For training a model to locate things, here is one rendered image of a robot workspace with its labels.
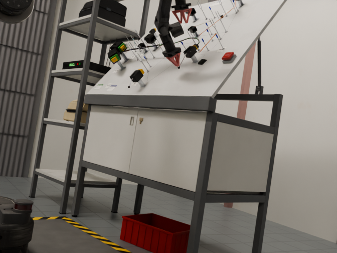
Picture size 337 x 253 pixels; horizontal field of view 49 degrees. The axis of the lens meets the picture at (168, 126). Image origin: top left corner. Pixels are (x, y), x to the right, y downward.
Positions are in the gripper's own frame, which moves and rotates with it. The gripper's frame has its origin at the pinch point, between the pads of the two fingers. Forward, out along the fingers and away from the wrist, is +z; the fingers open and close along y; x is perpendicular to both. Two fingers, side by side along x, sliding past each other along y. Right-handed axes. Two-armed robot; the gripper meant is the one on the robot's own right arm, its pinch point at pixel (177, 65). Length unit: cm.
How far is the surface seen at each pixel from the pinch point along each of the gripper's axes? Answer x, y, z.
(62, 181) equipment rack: 78, 82, 58
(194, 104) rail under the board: 15.7, -27.5, 11.4
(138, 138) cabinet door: 35.2, 14.9, 30.6
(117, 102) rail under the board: 28.0, 38.6, 13.6
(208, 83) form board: 2.3, -25.5, 7.3
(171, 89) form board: 11.3, -3.5, 8.7
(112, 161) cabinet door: 51, 35, 44
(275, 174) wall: -89, 59, 180
